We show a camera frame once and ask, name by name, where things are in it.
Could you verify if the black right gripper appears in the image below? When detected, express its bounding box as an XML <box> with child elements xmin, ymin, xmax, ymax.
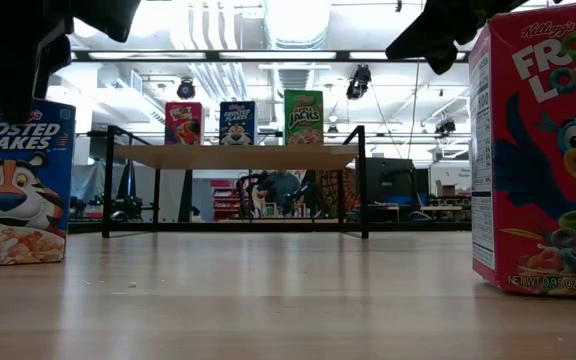
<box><xmin>386</xmin><ymin>0</ymin><xmax>532</xmax><ymax>76</ymax></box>

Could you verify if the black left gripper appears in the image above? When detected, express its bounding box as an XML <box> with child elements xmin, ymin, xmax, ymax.
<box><xmin>0</xmin><ymin>0</ymin><xmax>75</xmax><ymax>125</ymax></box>

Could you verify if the Frosted Flakes cereal box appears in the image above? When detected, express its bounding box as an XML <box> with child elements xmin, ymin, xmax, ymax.
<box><xmin>0</xmin><ymin>85</ymin><xmax>77</xmax><ymax>268</ymax></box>
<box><xmin>219</xmin><ymin>101</ymin><xmax>258</xmax><ymax>146</ymax></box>

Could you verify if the Apple Jacks cereal box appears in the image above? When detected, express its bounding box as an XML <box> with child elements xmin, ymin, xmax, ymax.
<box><xmin>283</xmin><ymin>89</ymin><xmax>325</xmax><ymax>146</ymax></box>

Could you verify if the Froot Loops cereal box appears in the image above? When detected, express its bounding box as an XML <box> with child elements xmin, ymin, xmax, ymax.
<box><xmin>469</xmin><ymin>0</ymin><xmax>576</xmax><ymax>301</ymax></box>
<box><xmin>164</xmin><ymin>101</ymin><xmax>205</xmax><ymax>146</ymax></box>

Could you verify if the black ceiling spotlight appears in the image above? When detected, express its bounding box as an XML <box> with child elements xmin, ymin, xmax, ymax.
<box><xmin>176</xmin><ymin>78</ymin><xmax>197</xmax><ymax>100</ymax></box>
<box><xmin>434</xmin><ymin>118</ymin><xmax>458</xmax><ymax>139</ymax></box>
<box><xmin>345</xmin><ymin>63</ymin><xmax>373</xmax><ymax>100</ymax></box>

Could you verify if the grey tarp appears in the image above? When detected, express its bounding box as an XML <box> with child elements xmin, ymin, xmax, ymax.
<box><xmin>70</xmin><ymin>162</ymin><xmax>129</xmax><ymax>201</ymax></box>

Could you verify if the white sign board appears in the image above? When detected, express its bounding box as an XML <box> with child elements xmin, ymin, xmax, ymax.
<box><xmin>428</xmin><ymin>162</ymin><xmax>472</xmax><ymax>196</ymax></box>

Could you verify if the black cabinet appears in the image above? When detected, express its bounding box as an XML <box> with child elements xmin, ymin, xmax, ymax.
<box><xmin>367</xmin><ymin>157</ymin><xmax>418</xmax><ymax>221</ymax></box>

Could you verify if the cardboard box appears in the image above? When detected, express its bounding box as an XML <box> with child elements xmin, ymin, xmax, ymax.
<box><xmin>435</xmin><ymin>179</ymin><xmax>458</xmax><ymax>198</ymax></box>

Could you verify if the light wooden desk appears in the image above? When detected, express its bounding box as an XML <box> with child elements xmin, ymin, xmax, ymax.
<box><xmin>420</xmin><ymin>204</ymin><xmax>464</xmax><ymax>221</ymax></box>

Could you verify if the orange patterned cloth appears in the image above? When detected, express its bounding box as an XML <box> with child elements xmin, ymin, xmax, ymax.
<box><xmin>317</xmin><ymin>168</ymin><xmax>360</xmax><ymax>217</ymax></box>

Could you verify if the person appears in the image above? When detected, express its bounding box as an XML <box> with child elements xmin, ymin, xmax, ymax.
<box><xmin>262</xmin><ymin>169</ymin><xmax>303</xmax><ymax>217</ymax></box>

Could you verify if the red shelving unit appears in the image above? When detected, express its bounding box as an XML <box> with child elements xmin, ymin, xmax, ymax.
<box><xmin>211</xmin><ymin>179</ymin><xmax>247</xmax><ymax>221</ymax></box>

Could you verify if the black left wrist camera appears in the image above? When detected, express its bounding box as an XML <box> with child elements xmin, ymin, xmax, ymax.
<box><xmin>70</xmin><ymin>0</ymin><xmax>142</xmax><ymax>44</ymax></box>

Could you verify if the wooden shelf with black frame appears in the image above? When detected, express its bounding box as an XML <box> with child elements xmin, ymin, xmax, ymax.
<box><xmin>87</xmin><ymin>124</ymin><xmax>369</xmax><ymax>240</ymax></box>

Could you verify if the black table edge rail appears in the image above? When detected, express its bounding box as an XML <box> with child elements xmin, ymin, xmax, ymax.
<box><xmin>67</xmin><ymin>221</ymin><xmax>472</xmax><ymax>234</ymax></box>

